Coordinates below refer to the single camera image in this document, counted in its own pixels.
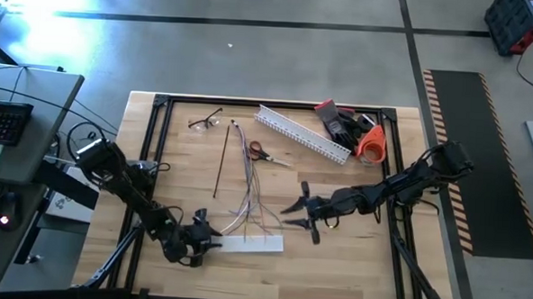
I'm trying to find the multicoloured wire bundle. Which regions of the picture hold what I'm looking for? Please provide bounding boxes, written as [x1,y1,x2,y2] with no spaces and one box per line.
[220,119,289,244]

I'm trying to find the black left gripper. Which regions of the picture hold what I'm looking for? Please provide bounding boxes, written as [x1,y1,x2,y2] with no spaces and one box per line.
[180,207,225,269]

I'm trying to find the black work glove red cuff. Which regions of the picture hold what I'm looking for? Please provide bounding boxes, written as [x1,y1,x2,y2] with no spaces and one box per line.
[337,106,377,140]

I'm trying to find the thin black rod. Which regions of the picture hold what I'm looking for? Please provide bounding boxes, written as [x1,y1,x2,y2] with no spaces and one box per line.
[212,124,230,200]

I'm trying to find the white slotted cable duct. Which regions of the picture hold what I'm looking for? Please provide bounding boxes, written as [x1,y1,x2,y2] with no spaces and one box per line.
[250,104,354,166]

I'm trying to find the black backlit keyboard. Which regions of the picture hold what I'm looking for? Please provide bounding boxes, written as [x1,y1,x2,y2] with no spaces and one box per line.
[0,100,34,149]

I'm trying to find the orange black handled scissors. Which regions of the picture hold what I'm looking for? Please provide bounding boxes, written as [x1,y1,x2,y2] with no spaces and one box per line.
[247,140,294,168]

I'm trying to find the clear safety glasses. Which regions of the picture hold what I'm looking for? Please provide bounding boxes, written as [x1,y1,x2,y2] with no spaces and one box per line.
[187,105,224,135]

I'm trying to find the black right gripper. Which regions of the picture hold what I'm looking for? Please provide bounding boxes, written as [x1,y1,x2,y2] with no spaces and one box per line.
[278,180,338,246]

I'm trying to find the black grey work glove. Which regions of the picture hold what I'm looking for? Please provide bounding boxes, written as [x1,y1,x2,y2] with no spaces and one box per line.
[312,97,363,155]

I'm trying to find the grey desk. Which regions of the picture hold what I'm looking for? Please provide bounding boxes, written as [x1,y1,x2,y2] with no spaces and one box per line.
[0,63,86,298]

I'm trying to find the white duct cover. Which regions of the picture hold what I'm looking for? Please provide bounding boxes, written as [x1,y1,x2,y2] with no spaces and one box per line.
[218,232,285,256]

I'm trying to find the black striped-edge floor mat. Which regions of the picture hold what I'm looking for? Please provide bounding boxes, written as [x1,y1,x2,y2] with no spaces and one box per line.
[414,69,533,260]

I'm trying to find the white cardboard box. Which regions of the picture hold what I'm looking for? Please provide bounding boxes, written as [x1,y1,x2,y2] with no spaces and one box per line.
[44,164,103,224]

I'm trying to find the black red tool case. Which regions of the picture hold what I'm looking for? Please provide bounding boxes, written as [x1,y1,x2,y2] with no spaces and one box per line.
[482,0,533,58]

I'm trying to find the black aluminium table frame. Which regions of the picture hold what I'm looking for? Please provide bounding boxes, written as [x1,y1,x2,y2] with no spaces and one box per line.
[70,89,465,299]

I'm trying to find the black computer mouse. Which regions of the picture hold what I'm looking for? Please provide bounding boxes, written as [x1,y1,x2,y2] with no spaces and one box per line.
[0,194,22,232]

